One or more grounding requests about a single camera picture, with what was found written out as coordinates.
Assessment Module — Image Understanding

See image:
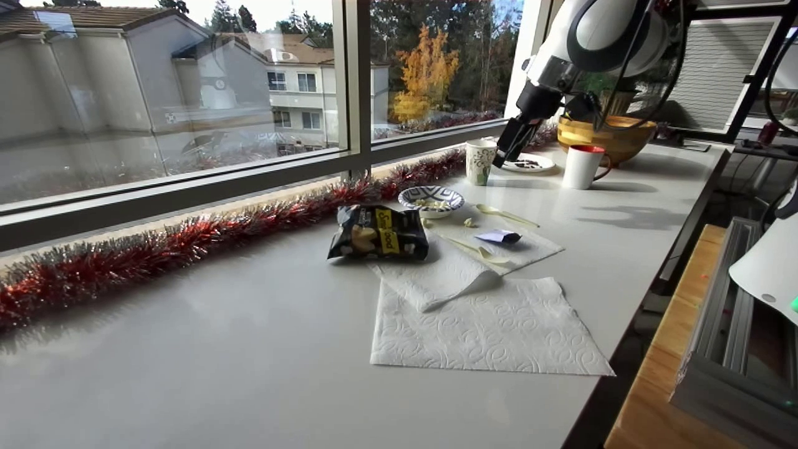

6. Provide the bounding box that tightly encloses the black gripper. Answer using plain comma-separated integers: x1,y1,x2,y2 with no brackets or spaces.
496,80,567,170

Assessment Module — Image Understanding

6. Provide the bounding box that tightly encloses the white round plate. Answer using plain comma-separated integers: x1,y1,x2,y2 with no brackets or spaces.
502,154,559,176

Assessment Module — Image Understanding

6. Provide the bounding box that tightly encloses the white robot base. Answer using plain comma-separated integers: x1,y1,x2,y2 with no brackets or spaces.
729,212,798,328

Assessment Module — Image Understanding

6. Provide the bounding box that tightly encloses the white mug red inside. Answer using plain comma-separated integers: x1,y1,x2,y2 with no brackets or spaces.
562,144,614,192

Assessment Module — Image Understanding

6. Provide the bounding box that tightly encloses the patterned paper cup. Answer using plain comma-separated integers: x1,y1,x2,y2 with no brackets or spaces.
463,137,498,188

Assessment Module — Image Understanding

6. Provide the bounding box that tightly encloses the large wooden bowl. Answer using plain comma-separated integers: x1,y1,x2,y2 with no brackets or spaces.
556,111,658,170

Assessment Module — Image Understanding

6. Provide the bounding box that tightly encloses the folded white paper towel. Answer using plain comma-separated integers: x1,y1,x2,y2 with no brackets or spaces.
377,240,506,316

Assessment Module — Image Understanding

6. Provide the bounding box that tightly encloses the black snack bag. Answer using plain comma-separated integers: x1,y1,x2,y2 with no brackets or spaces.
324,198,431,265

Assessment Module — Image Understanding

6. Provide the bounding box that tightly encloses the large white paper towel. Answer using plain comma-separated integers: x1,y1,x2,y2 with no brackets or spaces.
369,273,616,378

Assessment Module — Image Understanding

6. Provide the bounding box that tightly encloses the wooden board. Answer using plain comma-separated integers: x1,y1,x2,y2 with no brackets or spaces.
603,221,798,449

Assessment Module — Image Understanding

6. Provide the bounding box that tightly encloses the red tinsel garland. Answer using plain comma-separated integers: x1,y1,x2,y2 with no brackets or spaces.
0,122,559,333

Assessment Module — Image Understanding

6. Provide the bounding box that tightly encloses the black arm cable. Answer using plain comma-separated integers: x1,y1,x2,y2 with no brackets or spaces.
593,0,694,131

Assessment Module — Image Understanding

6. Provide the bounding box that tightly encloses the grey window frame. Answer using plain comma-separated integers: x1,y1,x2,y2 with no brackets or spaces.
0,0,545,251

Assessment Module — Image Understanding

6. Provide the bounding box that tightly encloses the aluminium rail frame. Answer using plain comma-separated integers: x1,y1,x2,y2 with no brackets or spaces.
672,217,798,444

